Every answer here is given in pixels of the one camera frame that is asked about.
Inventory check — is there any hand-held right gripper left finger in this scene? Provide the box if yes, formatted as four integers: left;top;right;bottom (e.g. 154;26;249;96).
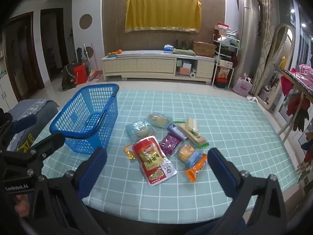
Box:
27;147;108;235

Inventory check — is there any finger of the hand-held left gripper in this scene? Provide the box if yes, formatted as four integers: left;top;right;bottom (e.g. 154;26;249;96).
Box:
2;114;38;151
2;132;66;176

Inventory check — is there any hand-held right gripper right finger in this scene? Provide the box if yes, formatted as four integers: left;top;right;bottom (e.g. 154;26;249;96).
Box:
207;147;288;235

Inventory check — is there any orange snack packet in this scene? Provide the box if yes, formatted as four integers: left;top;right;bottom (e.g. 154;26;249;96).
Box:
184;154;208;183

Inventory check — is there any blue plastic basket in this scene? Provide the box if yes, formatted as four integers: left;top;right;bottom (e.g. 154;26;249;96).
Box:
49;83;119;155

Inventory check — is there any bun packet with blue print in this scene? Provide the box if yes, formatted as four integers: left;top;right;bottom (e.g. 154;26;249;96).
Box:
178;145;202;165

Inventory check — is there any red packet of orange chips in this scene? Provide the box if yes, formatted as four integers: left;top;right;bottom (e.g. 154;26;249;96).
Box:
124;144;137;162

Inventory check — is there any brown cracker packet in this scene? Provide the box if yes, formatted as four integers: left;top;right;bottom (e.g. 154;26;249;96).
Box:
175;124;210;149

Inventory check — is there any pale wafer packet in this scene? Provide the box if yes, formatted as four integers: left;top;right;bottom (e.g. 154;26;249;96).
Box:
186;117;200;132

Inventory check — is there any large red snack packet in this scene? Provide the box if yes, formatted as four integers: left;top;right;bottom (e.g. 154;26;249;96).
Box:
133;136;177;186

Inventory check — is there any purple snack packet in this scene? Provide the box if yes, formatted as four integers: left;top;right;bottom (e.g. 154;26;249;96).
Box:
159;132;183;156

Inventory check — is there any clear biscuit packet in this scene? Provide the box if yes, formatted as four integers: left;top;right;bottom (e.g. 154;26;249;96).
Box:
125;120;153;144

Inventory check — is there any lavender snack packet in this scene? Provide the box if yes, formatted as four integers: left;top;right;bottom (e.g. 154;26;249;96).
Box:
167;124;187;141

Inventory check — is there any clear cake packet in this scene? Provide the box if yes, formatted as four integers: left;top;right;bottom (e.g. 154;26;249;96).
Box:
145;113;173;130

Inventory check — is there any person's left hand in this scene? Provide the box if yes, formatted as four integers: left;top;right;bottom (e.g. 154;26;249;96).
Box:
14;193;31;219

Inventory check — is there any grey lace cover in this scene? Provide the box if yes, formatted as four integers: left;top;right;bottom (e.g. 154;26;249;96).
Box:
15;99;49;119

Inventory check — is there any dark cloth yellow print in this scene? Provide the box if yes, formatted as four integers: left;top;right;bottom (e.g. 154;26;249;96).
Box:
17;132;38;153

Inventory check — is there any grey sofa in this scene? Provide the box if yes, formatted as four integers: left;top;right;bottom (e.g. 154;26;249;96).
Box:
7;99;59;152

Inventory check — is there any teal checked tablecloth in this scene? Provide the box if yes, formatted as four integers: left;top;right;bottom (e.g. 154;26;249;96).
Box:
34;89;300;222

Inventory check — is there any black bag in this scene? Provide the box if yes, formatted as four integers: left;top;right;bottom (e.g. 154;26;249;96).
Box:
61;64;79;90

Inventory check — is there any dark wooden door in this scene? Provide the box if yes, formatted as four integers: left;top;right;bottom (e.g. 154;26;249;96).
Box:
4;12;45;102

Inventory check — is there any red bag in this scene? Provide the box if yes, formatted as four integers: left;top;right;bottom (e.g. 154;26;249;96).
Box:
73;62;88;85

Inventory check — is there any pink broom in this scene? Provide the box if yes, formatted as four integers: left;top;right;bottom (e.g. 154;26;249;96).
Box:
89;43;101;81

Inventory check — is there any pink bag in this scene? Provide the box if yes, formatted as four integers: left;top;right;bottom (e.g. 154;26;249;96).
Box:
232;77;253;96

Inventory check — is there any dark wooden doorway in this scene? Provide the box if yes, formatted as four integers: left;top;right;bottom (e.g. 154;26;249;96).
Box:
40;8;69;82

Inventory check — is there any white mop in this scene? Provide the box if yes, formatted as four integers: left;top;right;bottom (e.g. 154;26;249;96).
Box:
82;43;95;79

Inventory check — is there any red garment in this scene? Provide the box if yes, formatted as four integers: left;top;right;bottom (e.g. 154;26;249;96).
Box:
280;76;311;133

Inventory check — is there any white metal shelf rack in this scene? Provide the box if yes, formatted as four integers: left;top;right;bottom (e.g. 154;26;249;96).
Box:
211;33;241;89

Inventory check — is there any wooden drying rack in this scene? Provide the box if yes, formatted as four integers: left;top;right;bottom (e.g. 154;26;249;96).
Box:
273;64;313;142

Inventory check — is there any cream television cabinet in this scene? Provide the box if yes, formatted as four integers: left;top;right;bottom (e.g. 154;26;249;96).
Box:
101;50;216;83

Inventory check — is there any brown cardboard box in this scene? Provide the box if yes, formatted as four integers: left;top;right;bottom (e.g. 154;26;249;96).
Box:
191;41;217;58

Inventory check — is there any green cushion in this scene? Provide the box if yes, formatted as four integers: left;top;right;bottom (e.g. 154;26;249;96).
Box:
172;48;196;56

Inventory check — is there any pink garment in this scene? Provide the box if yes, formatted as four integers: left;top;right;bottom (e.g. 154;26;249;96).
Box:
290;64;313;84

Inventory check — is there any black router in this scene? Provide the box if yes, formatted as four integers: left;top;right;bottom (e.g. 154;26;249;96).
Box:
175;39;190;50

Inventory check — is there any arched standing mirror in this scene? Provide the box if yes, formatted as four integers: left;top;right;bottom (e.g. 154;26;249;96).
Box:
265;24;296;110

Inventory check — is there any patterned beige curtain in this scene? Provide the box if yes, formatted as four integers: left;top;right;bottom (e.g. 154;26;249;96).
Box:
253;0;277;96

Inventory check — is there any red and white box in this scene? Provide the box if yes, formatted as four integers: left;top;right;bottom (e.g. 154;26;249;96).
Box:
213;23;231;36

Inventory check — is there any silver standing air conditioner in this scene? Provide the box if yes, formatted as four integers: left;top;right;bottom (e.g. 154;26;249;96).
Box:
238;0;260;79

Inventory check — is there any yellow cloth cover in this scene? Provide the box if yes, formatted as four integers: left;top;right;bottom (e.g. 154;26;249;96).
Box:
125;0;202;33

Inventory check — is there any white wall cabinet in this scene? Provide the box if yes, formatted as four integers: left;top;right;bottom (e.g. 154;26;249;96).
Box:
0;39;18;110

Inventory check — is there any round brown wall plaque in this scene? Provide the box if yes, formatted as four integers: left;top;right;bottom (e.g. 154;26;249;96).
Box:
79;14;93;29

